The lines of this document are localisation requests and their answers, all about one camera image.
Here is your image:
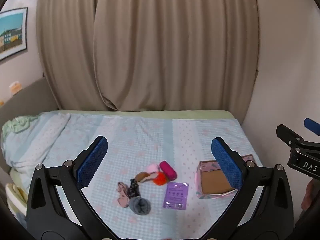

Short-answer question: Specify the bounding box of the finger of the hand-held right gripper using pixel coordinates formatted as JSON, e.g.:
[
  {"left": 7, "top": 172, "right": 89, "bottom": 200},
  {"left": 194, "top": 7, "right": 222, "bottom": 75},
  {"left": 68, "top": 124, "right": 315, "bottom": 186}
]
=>
[
  {"left": 303, "top": 118, "right": 320, "bottom": 137},
  {"left": 276, "top": 124, "right": 320, "bottom": 153}
]

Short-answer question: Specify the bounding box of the purple packet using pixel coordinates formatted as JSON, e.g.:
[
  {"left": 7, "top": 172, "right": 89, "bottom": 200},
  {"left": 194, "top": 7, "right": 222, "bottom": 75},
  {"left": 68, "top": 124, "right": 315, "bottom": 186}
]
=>
[{"left": 162, "top": 182, "right": 190, "bottom": 210}]

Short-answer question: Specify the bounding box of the magenta soft case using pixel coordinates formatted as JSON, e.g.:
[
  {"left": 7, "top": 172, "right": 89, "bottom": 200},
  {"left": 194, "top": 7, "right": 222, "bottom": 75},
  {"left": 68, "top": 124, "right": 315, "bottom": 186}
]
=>
[{"left": 159, "top": 161, "right": 177, "bottom": 180}]

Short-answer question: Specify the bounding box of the green crumpled cloth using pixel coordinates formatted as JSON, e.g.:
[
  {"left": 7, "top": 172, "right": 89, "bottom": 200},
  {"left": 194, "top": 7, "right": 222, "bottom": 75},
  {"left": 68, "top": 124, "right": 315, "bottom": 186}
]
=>
[{"left": 2, "top": 115, "right": 39, "bottom": 134}]

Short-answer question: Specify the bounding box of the blue pillow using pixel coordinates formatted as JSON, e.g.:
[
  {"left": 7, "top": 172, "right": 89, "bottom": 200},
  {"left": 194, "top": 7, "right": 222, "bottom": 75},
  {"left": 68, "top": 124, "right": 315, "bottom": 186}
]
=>
[{"left": 0, "top": 77, "right": 60, "bottom": 178}]

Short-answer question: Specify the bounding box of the orange plush keychain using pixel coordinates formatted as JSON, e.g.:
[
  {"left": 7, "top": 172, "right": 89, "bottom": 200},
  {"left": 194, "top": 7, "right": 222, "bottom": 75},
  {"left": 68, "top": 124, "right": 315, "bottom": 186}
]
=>
[{"left": 152, "top": 172, "right": 168, "bottom": 186}]

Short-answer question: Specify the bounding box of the printed cardboard box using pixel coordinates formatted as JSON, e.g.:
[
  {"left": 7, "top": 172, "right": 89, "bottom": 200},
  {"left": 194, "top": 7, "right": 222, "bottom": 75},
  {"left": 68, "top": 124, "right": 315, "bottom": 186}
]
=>
[{"left": 195, "top": 154, "right": 255, "bottom": 200}]

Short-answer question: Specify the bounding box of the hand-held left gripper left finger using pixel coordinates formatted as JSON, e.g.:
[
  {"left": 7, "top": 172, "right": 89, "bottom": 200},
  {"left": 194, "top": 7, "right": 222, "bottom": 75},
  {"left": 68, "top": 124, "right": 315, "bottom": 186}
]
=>
[{"left": 26, "top": 135, "right": 118, "bottom": 240}]

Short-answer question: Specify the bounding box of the grey sock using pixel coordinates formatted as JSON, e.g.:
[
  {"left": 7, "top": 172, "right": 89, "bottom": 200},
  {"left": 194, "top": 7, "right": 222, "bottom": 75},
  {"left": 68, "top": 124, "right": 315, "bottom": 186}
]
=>
[{"left": 128, "top": 196, "right": 151, "bottom": 215}]

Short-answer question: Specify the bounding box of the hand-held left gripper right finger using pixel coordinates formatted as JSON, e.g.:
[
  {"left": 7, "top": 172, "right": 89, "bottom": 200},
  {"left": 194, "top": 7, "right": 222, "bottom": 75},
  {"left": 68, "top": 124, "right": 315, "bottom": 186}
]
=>
[{"left": 200, "top": 137, "right": 294, "bottom": 240}]

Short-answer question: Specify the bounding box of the framed wall picture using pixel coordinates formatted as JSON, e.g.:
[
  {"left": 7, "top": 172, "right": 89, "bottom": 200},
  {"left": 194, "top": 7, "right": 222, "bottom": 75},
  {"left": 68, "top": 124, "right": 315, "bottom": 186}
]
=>
[{"left": 0, "top": 7, "right": 28, "bottom": 61}]

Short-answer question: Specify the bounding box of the pale yellow cloth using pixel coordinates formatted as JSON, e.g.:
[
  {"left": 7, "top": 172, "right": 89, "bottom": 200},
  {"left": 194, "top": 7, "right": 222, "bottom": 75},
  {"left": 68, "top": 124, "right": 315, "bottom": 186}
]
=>
[{"left": 5, "top": 183, "right": 27, "bottom": 207}]

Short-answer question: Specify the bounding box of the beige curtain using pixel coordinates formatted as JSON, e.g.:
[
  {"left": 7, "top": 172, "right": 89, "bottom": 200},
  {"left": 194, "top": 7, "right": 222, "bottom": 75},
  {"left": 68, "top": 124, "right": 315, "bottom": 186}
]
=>
[
  {"left": 36, "top": 0, "right": 110, "bottom": 110},
  {"left": 93, "top": 0, "right": 260, "bottom": 112}
]

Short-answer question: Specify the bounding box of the pink patterned sock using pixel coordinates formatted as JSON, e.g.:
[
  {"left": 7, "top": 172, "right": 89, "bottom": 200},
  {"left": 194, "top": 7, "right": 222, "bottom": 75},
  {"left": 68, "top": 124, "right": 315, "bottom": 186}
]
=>
[{"left": 115, "top": 181, "right": 131, "bottom": 208}]

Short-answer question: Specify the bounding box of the light green mattress sheet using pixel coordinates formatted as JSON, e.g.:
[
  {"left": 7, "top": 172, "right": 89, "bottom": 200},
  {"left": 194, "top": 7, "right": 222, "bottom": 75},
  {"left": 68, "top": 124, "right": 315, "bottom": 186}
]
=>
[{"left": 5, "top": 109, "right": 237, "bottom": 198}]

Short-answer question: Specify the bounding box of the pink pompom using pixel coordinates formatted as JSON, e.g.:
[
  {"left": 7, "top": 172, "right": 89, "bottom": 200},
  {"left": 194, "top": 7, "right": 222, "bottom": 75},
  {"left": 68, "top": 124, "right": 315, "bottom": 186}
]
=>
[{"left": 146, "top": 163, "right": 160, "bottom": 174}]

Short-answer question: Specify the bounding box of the black patterned sock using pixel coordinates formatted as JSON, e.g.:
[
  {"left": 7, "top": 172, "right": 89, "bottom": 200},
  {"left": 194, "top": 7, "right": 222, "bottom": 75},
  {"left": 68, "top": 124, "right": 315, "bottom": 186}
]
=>
[{"left": 126, "top": 179, "right": 141, "bottom": 198}]

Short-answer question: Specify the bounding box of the brown white plush toy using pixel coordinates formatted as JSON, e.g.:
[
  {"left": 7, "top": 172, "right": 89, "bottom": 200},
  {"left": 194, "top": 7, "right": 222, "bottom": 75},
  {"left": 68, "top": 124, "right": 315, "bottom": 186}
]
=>
[{"left": 136, "top": 172, "right": 157, "bottom": 183}]

